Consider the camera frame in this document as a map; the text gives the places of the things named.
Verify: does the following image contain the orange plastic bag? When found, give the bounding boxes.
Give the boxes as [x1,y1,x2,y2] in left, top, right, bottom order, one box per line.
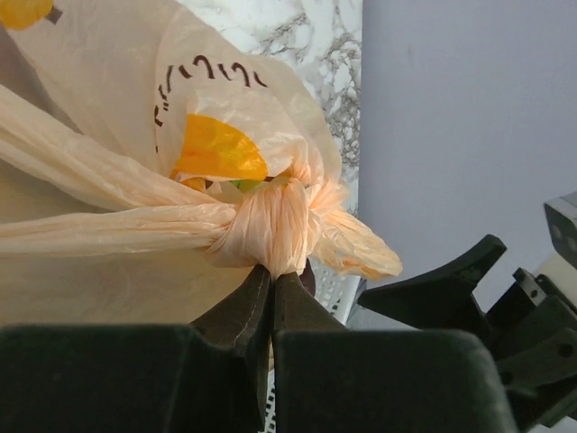
[1,1,402,325]

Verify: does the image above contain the clear plastic basket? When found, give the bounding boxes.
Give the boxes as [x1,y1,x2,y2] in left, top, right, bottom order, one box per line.
[262,261,362,433]

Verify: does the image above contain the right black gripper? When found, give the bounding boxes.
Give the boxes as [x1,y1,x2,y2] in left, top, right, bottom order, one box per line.
[358,235,576,428]

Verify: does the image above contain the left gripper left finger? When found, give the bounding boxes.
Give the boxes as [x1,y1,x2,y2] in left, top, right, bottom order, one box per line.
[1,266,273,432]

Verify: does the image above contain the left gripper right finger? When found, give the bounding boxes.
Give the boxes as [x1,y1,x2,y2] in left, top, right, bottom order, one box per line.
[272,273,517,432]

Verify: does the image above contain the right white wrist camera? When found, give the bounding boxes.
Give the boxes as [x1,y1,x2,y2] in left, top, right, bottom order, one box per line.
[538,191,577,306]

